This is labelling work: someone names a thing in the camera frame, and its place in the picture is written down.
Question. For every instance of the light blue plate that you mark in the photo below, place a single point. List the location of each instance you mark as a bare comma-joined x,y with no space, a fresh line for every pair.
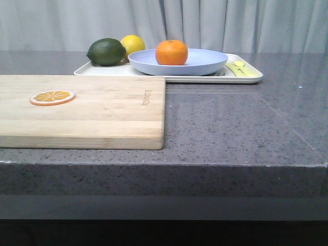
200,62

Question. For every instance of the orange fruit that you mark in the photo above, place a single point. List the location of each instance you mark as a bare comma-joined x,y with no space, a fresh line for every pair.
172,53

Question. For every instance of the cream white tray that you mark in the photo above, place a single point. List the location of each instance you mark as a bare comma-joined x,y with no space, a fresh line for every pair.
222,76

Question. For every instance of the wooden cutting board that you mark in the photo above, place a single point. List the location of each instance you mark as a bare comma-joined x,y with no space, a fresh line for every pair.
108,112

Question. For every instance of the yellow lemon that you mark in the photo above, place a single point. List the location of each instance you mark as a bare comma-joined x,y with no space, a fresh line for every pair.
132,43

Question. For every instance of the yellow plastic fork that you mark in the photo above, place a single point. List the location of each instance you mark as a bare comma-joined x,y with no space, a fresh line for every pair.
235,70

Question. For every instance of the dark green lime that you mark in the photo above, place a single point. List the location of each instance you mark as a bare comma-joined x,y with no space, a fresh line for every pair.
106,52

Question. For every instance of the yellow plastic spoon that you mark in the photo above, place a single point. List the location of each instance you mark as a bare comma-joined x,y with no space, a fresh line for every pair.
241,66

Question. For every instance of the orange slice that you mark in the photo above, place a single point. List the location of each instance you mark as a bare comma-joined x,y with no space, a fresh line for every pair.
52,98

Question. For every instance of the grey curtain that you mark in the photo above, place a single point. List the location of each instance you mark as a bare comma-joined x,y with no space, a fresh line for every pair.
228,26

